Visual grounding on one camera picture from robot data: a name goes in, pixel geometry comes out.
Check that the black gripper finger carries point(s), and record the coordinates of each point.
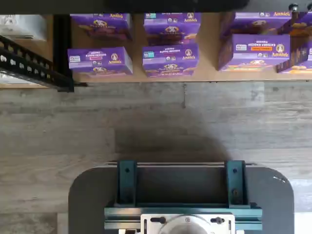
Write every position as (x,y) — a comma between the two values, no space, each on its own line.
(141,5)
(212,5)

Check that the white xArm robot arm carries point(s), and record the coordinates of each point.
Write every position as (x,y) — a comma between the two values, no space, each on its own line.
(185,226)

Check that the purple Annie's mac cheese box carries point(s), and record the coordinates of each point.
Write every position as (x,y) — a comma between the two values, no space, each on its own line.
(299,61)
(100,61)
(170,61)
(170,29)
(301,26)
(102,25)
(256,53)
(253,23)

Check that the white patterned small box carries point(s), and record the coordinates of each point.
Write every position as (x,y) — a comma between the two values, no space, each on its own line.
(22,26)

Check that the silver beam bolt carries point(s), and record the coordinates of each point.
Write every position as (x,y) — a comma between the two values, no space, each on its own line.
(293,6)
(310,7)

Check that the teal aluminium mounting frame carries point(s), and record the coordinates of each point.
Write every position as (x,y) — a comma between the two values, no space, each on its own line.
(126,180)

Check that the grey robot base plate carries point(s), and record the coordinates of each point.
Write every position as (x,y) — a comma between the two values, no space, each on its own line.
(85,207)

